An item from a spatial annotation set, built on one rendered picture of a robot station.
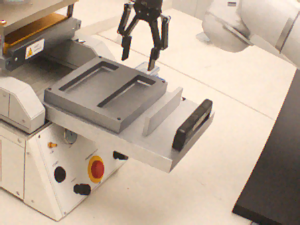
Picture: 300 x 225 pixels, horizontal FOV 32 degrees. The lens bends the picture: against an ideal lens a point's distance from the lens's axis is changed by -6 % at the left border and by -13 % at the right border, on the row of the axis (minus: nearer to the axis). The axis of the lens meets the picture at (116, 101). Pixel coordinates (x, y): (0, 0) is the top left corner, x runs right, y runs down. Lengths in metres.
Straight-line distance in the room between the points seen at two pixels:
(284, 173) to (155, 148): 0.38
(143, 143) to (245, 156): 0.51
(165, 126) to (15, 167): 0.30
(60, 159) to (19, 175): 0.09
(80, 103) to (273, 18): 0.40
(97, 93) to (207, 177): 0.39
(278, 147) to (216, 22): 0.39
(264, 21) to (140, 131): 0.32
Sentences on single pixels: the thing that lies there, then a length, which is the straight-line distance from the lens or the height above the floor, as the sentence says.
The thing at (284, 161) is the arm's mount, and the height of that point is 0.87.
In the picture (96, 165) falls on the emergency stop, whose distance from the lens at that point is 1.20.
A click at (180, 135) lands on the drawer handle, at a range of 0.99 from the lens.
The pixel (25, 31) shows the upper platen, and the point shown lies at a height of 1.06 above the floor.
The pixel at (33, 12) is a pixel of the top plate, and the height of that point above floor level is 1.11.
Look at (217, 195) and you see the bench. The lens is 1.29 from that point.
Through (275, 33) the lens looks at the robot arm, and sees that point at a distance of 0.92.
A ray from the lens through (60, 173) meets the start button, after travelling 1.10.
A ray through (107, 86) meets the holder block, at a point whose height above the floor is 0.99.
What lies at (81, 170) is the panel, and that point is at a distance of 1.17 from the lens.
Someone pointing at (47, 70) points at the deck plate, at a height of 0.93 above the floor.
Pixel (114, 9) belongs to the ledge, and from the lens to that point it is 2.06.
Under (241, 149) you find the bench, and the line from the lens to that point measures 1.47.
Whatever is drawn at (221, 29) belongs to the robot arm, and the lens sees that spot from 1.00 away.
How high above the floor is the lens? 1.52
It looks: 30 degrees down
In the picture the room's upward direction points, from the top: 10 degrees clockwise
